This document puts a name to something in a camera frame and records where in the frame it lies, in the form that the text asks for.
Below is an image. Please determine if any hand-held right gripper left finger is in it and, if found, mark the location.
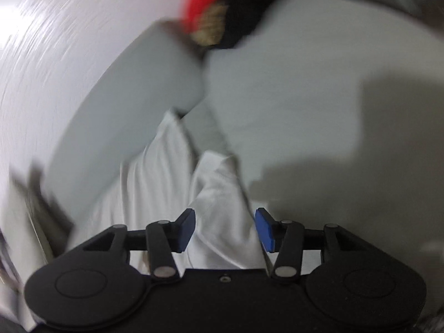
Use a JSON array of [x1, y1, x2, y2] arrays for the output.
[[82, 208, 196, 282]]

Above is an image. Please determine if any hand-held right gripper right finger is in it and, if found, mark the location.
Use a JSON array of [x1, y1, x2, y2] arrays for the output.
[[255, 207, 370, 282]]

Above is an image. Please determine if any white printed t-shirt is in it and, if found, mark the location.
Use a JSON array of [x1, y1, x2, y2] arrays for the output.
[[74, 109, 274, 271]]

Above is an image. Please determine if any grey backrest cushion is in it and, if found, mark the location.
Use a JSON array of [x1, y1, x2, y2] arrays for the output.
[[47, 21, 206, 224]]

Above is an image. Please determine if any grey sofa bed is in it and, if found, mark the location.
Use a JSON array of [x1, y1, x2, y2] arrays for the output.
[[45, 0, 444, 320]]

